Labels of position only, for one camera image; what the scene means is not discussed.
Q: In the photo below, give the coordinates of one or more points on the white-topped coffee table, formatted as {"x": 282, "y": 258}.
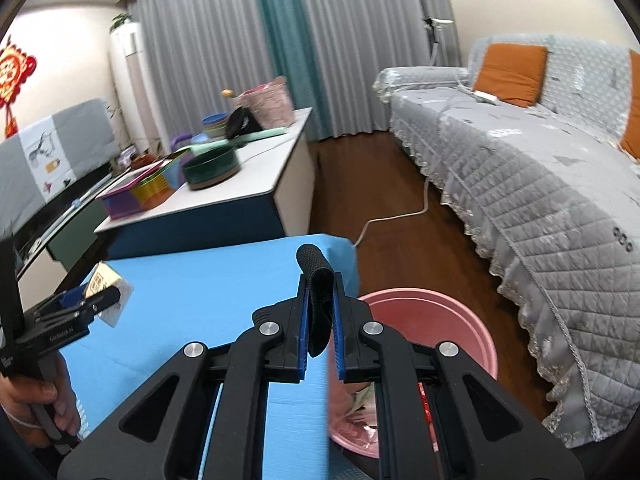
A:
{"x": 260, "y": 170}

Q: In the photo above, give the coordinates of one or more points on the grey quilted sofa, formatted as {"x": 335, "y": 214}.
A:
{"x": 550, "y": 185}

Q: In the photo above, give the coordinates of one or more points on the orange cushion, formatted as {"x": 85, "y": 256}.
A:
{"x": 632, "y": 120}
{"x": 510, "y": 75}

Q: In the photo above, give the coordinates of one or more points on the person's left hand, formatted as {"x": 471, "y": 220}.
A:
{"x": 25, "y": 395}

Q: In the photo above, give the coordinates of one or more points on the dark green round pot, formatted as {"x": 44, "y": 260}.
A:
{"x": 210, "y": 170}

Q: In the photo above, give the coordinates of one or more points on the pink plastic basin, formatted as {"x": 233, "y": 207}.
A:
{"x": 450, "y": 325}

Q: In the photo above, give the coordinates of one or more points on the red knot wall ornament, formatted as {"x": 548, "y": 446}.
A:
{"x": 12, "y": 75}

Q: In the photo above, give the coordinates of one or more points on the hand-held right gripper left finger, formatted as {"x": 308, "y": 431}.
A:
{"x": 301, "y": 345}

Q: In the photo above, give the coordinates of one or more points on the rainbow striped box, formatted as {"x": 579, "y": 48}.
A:
{"x": 135, "y": 195}

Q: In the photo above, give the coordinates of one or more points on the stack of colourful bowls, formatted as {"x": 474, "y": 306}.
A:
{"x": 215, "y": 125}

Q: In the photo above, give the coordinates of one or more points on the white standing air conditioner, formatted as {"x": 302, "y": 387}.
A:
{"x": 132, "y": 90}

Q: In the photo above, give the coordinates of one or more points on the mint green board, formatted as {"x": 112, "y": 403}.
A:
{"x": 265, "y": 135}

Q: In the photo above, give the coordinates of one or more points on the blue mat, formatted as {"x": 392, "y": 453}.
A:
{"x": 200, "y": 290}

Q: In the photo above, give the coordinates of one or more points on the television with grey cover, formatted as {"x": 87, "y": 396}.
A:
{"x": 50, "y": 155}

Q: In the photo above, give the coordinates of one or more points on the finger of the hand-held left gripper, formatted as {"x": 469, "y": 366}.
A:
{"x": 67, "y": 297}
{"x": 102, "y": 297}

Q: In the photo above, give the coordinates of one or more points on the teal curtain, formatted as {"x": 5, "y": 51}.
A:
{"x": 290, "y": 50}

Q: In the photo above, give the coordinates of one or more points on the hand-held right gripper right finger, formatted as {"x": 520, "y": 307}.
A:
{"x": 341, "y": 345}

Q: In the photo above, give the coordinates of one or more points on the white power strip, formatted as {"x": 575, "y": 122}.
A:
{"x": 486, "y": 96}

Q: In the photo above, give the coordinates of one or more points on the grey curtain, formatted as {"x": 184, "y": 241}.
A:
{"x": 375, "y": 25}
{"x": 200, "y": 50}

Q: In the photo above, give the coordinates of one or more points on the white floor stand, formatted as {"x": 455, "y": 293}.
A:
{"x": 436, "y": 35}

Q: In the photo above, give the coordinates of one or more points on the white paper packet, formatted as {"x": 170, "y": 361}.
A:
{"x": 117, "y": 310}

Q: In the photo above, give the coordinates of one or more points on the pink woven basket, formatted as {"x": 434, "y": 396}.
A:
{"x": 267, "y": 105}

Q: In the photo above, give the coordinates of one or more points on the green potted plant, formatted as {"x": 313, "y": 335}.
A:
{"x": 120, "y": 20}

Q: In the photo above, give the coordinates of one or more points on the black pouch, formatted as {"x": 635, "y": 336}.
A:
{"x": 237, "y": 122}

